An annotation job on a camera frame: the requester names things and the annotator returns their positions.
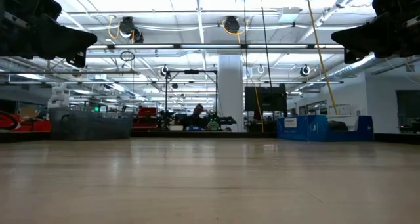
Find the black hanging cable loop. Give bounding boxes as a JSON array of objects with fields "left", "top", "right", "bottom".
[{"left": 119, "top": 50, "right": 136, "bottom": 62}]

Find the long yellow hanging cable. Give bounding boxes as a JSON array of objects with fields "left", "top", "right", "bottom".
[{"left": 304, "top": 0, "right": 339, "bottom": 116}]

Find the black ceiling cable reel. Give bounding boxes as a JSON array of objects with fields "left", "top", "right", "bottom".
[
  {"left": 224, "top": 15, "right": 241, "bottom": 34},
  {"left": 118, "top": 16, "right": 144, "bottom": 44}
]

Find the black rig frame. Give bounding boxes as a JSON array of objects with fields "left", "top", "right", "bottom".
[{"left": 164, "top": 69, "right": 219, "bottom": 131}]

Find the blue cardboard box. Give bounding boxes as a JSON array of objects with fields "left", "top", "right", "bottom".
[{"left": 276, "top": 114, "right": 375, "bottom": 143}]

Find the short yellow cable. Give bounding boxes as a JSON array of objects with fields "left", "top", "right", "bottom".
[{"left": 252, "top": 82, "right": 265, "bottom": 133}]

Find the red tool cabinet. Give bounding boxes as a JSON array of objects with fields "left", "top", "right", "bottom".
[{"left": 133, "top": 106, "right": 158, "bottom": 130}]

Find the person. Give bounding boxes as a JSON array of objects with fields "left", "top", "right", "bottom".
[{"left": 180, "top": 103, "right": 211, "bottom": 131}]

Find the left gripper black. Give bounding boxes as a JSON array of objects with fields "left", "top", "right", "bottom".
[{"left": 0, "top": 0, "right": 98, "bottom": 69}]

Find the silver ventilation duct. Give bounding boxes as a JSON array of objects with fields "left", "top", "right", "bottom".
[{"left": 323, "top": 53, "right": 378, "bottom": 82}]

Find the white robot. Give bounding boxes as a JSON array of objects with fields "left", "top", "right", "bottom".
[{"left": 47, "top": 83, "right": 70, "bottom": 109}]

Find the white pillar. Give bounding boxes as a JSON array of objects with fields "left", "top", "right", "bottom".
[{"left": 217, "top": 55, "right": 245, "bottom": 132}]

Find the red bin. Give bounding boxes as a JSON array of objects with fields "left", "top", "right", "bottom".
[{"left": 0, "top": 110, "right": 52, "bottom": 133}]

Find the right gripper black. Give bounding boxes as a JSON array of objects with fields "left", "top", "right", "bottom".
[{"left": 331, "top": 0, "right": 420, "bottom": 65}]

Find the black screen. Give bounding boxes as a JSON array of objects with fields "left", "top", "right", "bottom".
[{"left": 244, "top": 83, "right": 288, "bottom": 112}]

